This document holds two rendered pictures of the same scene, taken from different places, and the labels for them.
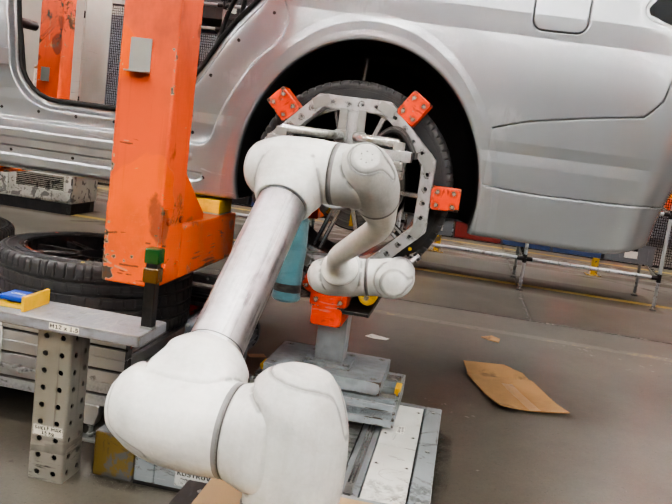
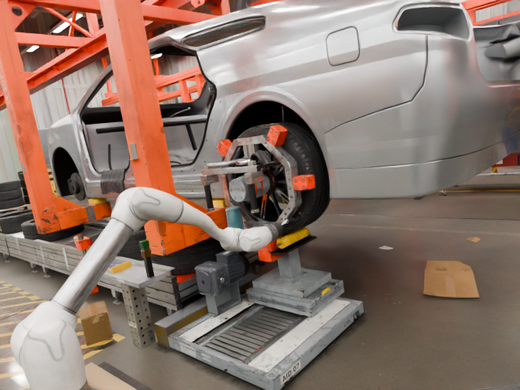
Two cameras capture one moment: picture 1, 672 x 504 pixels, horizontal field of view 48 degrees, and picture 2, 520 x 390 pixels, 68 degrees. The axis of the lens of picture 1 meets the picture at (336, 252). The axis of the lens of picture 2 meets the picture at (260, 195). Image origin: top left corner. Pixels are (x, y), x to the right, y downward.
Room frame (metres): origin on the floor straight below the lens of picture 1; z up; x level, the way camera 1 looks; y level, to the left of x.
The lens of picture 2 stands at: (0.57, -1.23, 1.13)
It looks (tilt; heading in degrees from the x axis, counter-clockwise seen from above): 9 degrees down; 34
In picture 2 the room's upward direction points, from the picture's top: 9 degrees counter-clockwise
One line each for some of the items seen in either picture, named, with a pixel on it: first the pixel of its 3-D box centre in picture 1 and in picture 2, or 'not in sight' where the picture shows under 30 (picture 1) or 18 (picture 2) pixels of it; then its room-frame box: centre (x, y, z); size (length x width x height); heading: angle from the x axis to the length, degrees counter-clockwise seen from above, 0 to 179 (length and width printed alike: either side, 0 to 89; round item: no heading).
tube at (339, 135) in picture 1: (314, 121); (226, 157); (2.29, 0.12, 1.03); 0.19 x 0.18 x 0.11; 171
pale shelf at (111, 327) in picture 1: (76, 320); (132, 275); (1.93, 0.65, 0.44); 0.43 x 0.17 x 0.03; 81
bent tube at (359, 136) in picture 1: (379, 130); (251, 154); (2.26, -0.08, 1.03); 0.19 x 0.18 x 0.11; 171
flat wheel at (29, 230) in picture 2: not in sight; (53, 226); (3.05, 3.53, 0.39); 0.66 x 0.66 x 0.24
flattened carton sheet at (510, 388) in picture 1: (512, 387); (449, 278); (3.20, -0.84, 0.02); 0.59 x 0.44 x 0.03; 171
